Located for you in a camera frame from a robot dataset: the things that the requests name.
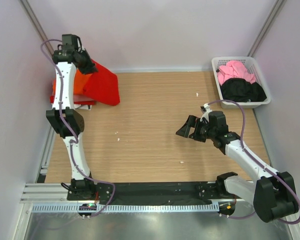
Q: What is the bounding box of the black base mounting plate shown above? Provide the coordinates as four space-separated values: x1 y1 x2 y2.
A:
60 180 237 205

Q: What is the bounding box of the aluminium rail frame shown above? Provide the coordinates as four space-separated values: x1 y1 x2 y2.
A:
20 124 67 204

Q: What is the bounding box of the white plastic laundry basket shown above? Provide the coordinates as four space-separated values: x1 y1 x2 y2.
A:
211 56 271 109

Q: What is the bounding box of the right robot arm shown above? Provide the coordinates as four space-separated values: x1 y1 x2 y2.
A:
176 111 299 223

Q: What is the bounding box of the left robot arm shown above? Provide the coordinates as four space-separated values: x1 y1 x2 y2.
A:
45 34 97 201

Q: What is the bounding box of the slotted white cable duct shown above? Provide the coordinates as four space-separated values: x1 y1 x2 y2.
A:
31 202 219 214

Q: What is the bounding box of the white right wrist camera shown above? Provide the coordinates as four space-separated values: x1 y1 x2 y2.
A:
200 103 212 123

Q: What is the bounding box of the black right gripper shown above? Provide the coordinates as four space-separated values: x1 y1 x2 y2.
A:
176 115 216 143

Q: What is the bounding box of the black t shirt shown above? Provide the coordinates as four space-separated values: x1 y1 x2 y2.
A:
220 78 267 103

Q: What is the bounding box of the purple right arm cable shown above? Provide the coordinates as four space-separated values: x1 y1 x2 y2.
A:
201 99 300 225

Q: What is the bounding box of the folded red white t shirt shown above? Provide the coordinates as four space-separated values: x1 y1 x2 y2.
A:
51 98 96 110

